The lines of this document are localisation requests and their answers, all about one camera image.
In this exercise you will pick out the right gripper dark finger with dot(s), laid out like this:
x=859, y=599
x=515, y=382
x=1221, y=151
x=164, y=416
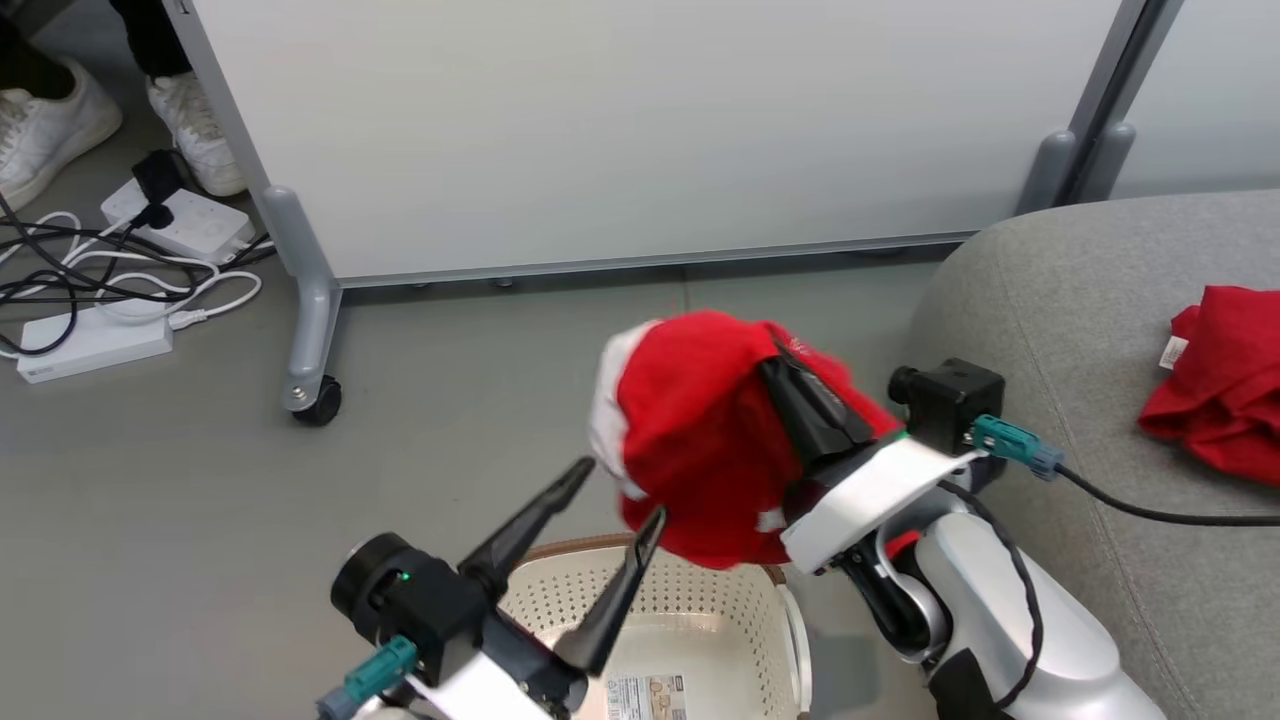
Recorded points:
x=815, y=415

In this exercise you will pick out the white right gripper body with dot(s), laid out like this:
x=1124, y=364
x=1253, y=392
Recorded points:
x=870, y=495

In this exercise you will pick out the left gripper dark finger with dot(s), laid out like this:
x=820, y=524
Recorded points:
x=615, y=600
x=525, y=530

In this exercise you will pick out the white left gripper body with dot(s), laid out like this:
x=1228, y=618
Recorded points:
x=490, y=680

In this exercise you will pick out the red garment with white trim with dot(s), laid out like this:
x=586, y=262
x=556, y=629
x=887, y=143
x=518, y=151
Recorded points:
x=700, y=430

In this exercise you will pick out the plain red garment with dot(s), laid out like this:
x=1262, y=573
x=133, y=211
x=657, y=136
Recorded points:
x=1225, y=390

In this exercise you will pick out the grey fabric sofa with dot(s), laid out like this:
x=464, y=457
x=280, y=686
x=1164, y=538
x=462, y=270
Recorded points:
x=1100, y=300

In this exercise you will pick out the white perforated laundry basket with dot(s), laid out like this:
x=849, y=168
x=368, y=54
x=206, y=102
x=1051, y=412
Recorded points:
x=700, y=620

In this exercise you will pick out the black caster wheel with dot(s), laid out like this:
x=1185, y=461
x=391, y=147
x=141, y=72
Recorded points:
x=325, y=402

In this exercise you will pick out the grey partition foot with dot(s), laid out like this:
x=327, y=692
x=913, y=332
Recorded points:
x=312, y=310

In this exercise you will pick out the large white partition panel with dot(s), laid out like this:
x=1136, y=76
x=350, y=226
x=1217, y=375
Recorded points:
x=650, y=130

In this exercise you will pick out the white power strip with sockets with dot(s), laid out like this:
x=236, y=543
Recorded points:
x=200, y=225

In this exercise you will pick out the plain white power strip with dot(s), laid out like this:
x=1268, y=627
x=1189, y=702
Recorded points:
x=95, y=342

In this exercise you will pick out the black plug adapter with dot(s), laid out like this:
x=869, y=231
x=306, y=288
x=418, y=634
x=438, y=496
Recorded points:
x=158, y=180

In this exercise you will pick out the narrow white partition panel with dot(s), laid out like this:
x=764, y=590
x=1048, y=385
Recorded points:
x=1210, y=90

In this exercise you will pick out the white sneaker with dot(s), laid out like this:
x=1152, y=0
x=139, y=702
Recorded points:
x=45, y=130
x=200, y=135

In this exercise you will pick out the black trouser leg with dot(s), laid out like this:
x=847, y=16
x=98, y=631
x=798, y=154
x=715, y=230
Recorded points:
x=155, y=35
x=30, y=65

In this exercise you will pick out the teal left camera connector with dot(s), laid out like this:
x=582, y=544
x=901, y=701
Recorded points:
x=375, y=675

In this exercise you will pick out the teal camera connector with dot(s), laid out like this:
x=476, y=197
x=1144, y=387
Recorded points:
x=375, y=675
x=1010, y=443

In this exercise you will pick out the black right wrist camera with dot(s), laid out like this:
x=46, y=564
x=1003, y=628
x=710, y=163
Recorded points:
x=950, y=400

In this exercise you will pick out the teal right camera connector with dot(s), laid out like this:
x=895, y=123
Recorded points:
x=1010, y=443

